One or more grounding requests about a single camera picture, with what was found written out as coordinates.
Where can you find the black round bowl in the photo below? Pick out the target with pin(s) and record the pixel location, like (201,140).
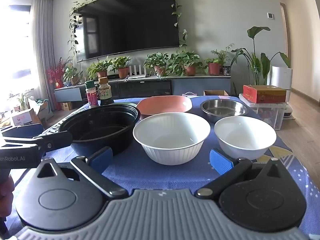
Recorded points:
(100,127)

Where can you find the pink bowl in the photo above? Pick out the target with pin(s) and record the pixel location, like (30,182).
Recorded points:
(165,105)

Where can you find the red flower arrangement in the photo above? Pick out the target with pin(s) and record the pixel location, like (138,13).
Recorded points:
(56,72)

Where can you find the wall-mounted black television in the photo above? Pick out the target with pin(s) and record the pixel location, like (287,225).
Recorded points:
(130,22)

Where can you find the feathery potted green plant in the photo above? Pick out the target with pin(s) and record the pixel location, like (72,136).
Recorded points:
(215,65)

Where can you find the white robot vacuum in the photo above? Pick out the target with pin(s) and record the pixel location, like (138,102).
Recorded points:
(288,111)

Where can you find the open brown cardboard box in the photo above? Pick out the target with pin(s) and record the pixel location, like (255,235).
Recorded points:
(216,93)

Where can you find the red cardboard box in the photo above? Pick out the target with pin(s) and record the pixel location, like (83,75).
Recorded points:
(265,93)

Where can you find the large broad-leaf plant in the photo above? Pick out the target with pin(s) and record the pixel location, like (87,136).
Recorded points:
(257,62)

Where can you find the stainless steel bowl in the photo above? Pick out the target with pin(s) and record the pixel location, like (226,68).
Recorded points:
(225,108)

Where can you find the white smooth bowl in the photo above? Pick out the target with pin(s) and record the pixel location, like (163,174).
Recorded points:
(245,137)

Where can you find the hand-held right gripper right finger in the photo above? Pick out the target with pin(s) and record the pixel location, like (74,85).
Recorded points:
(221,161)

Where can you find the wall switch panel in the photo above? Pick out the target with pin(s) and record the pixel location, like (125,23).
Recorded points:
(270,15)

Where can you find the clear plastic storage box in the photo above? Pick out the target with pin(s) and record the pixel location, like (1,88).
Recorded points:
(267,113)

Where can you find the dark soy sauce bottle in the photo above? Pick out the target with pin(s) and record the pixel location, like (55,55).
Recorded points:
(105,92)

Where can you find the white slatted rack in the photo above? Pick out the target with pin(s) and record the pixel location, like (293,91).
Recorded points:
(137,71)

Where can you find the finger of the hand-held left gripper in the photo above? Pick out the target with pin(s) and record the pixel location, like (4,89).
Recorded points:
(56,140)

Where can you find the white printed cardboard box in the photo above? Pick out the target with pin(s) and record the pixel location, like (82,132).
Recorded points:
(25,117)

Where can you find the bushy potted green plant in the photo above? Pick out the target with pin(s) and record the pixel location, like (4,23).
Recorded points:
(187,61)

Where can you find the trailing vine plant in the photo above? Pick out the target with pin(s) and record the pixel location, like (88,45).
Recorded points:
(72,27)

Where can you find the white air purifier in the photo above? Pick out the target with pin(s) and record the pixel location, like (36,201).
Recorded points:
(281,80)

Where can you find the red label spice jar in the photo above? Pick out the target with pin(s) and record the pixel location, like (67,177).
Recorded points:
(91,96)

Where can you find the person's left hand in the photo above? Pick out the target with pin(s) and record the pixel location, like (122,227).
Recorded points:
(5,187)

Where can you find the pink gift bag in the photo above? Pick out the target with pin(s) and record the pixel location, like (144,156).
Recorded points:
(190,94)

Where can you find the grey curtain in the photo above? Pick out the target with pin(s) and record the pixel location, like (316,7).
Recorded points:
(43,55)

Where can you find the grey television cabinet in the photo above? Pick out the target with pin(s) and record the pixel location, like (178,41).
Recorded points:
(195,86)

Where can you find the small black pot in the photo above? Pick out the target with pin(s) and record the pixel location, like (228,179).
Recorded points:
(226,70)

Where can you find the white ribbed bowl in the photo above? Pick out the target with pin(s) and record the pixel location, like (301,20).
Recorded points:
(170,135)

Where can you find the blue patterned tablecloth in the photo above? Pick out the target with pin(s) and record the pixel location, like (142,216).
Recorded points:
(160,177)

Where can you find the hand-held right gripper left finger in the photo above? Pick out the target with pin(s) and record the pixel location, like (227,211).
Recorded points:
(101,158)

